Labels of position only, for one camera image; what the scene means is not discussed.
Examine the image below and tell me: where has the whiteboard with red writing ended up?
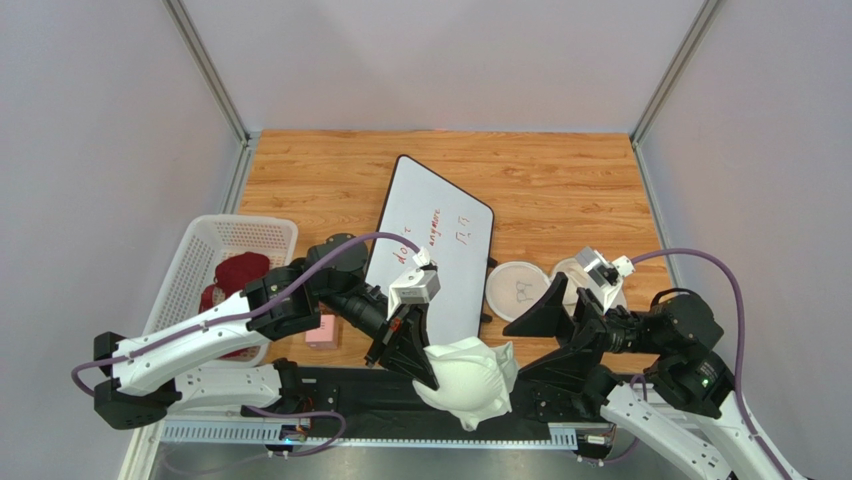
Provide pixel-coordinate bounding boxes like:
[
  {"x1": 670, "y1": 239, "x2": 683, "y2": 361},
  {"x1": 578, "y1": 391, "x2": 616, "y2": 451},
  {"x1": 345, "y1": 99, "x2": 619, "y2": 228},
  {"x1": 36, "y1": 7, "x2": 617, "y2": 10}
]
[{"x1": 377, "y1": 155, "x2": 495, "y2": 345}]

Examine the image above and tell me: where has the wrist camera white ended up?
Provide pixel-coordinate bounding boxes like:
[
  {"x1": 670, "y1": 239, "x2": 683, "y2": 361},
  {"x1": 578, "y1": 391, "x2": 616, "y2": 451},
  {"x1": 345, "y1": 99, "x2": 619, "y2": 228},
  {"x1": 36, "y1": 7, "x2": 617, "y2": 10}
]
[
  {"x1": 575, "y1": 247, "x2": 635, "y2": 303},
  {"x1": 387, "y1": 264, "x2": 441, "y2": 317}
]

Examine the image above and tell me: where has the white bra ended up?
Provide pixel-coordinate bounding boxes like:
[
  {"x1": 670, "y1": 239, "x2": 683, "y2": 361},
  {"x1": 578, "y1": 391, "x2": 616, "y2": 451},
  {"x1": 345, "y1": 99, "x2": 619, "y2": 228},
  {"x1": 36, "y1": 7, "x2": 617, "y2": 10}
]
[{"x1": 412, "y1": 337, "x2": 520, "y2": 432}]

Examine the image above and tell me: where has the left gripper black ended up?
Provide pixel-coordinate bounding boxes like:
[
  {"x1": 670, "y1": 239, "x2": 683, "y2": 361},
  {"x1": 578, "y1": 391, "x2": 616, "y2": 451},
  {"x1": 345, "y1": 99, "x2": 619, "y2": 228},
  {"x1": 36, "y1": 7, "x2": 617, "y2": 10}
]
[{"x1": 320, "y1": 283, "x2": 441, "y2": 390}]

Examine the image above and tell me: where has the dark red bra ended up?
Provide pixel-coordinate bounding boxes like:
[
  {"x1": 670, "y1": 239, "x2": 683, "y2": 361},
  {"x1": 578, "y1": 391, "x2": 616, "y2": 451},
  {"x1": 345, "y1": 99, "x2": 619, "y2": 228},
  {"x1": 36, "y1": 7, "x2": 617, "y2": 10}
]
[{"x1": 197, "y1": 251, "x2": 272, "y2": 361}]

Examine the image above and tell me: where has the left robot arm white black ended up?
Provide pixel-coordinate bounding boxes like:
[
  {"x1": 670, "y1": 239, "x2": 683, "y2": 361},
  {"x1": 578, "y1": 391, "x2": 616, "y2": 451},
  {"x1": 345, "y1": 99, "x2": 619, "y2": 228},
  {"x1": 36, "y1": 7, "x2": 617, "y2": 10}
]
[{"x1": 88, "y1": 234, "x2": 440, "y2": 430}]

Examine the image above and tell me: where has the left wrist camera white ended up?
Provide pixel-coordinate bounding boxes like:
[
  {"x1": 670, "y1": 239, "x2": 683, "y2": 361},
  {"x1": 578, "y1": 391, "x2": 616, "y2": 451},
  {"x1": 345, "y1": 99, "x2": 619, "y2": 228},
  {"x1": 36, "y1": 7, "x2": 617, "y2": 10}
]
[{"x1": 387, "y1": 264, "x2": 441, "y2": 317}]

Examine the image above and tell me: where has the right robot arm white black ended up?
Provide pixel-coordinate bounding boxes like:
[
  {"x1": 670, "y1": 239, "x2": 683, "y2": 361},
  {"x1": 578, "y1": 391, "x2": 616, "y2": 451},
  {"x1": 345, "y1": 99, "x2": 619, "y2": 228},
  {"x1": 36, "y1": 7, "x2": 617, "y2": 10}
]
[{"x1": 503, "y1": 274, "x2": 801, "y2": 479}]

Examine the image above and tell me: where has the aluminium frame rail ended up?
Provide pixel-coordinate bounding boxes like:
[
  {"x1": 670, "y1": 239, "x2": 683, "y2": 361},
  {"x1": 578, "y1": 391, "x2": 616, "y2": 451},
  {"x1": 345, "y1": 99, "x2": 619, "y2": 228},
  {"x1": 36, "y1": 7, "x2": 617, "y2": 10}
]
[{"x1": 119, "y1": 410, "x2": 581, "y2": 479}]

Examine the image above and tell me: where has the white mesh laundry bag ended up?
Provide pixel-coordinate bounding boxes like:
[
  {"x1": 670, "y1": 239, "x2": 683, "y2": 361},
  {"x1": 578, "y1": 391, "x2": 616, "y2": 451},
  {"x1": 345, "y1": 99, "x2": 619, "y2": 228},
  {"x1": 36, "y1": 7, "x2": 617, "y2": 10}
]
[{"x1": 485, "y1": 255, "x2": 627, "y2": 322}]

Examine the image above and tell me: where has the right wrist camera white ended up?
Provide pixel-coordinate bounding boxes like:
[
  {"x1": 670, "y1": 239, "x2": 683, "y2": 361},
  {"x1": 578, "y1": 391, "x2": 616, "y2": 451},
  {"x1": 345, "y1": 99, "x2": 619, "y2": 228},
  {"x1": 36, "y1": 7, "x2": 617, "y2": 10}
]
[{"x1": 575, "y1": 247, "x2": 635, "y2": 303}]

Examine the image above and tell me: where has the white plastic basket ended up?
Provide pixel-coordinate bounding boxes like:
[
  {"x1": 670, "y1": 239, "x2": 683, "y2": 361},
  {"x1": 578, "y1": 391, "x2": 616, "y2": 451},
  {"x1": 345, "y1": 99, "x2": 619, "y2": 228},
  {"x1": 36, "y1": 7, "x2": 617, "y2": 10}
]
[{"x1": 143, "y1": 214, "x2": 299, "y2": 334}]

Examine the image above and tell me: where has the pink eraser block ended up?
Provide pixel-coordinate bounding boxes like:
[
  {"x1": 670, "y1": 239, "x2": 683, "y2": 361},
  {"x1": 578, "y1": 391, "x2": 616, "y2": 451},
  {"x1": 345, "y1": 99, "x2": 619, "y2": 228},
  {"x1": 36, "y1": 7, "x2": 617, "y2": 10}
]
[{"x1": 305, "y1": 314, "x2": 339, "y2": 350}]

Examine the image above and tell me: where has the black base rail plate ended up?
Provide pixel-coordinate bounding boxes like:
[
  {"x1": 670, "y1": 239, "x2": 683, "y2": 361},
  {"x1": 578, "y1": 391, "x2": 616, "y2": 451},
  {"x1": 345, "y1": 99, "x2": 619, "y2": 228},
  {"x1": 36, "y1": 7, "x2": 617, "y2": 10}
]
[{"x1": 266, "y1": 367, "x2": 612, "y2": 432}]

